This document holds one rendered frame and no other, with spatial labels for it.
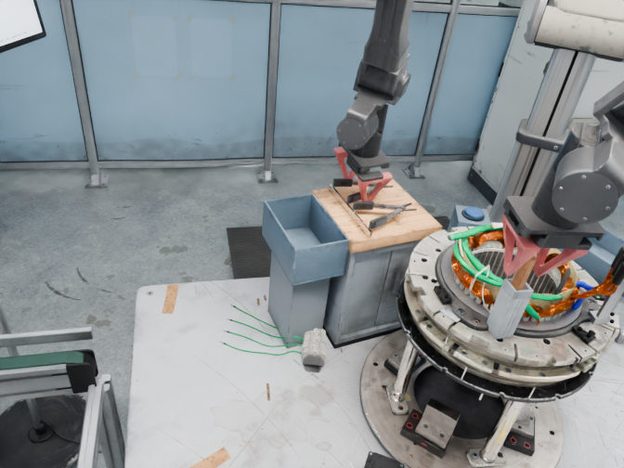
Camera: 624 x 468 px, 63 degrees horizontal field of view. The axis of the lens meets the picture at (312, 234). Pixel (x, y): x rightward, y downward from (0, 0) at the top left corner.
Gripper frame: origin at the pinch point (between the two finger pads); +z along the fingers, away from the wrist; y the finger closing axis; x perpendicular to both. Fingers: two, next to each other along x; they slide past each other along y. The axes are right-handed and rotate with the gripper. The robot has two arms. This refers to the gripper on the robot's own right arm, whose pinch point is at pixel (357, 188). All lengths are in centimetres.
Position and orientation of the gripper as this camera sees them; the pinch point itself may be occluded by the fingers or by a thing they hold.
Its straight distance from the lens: 104.9
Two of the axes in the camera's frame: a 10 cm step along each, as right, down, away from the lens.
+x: 9.2, -1.9, 3.5
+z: -0.9, 7.6, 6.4
